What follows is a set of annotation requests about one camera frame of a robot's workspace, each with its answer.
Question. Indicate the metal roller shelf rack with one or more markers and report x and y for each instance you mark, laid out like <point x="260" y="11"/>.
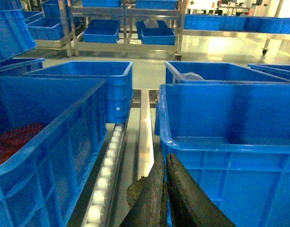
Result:
<point x="135" y="160"/>

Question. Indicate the stacked blue crate upper left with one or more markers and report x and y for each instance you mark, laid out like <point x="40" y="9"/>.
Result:
<point x="15" y="38"/>

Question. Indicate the red parts in crate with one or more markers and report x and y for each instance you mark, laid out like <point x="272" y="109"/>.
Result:
<point x="13" y="140"/>

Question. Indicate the blue crate left background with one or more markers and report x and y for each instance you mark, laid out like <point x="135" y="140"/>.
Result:
<point x="46" y="29"/>

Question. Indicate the metal table with crates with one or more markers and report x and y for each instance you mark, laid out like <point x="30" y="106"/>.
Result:
<point x="266" y="28"/>

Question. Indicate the blue crate on rack left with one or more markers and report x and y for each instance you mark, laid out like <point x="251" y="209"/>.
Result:
<point x="102" y="31"/>

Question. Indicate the blue crate with red parts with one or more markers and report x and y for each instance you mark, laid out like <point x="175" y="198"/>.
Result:
<point x="42" y="182"/>

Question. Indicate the blue crate on rack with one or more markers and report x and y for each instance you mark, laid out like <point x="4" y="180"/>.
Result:
<point x="102" y="31"/>
<point x="162" y="35"/>

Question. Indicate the blue plastic crate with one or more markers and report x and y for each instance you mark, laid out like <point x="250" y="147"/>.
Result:
<point x="234" y="140"/>

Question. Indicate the blue crate far right row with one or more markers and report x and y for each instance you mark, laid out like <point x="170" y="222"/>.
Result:
<point x="187" y="72"/>

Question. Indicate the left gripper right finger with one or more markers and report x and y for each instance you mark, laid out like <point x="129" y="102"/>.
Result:
<point x="189" y="204"/>

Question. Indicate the blue crate on rack right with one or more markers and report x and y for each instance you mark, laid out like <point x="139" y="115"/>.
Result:
<point x="162" y="35"/>

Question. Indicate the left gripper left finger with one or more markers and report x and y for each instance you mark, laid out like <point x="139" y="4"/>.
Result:
<point x="150" y="209"/>

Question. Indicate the background metal shelf rack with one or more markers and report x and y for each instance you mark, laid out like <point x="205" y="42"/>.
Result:
<point x="128" y="14"/>

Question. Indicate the blue crate far right edge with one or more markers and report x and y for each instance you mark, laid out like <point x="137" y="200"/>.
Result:
<point x="279" y="70"/>

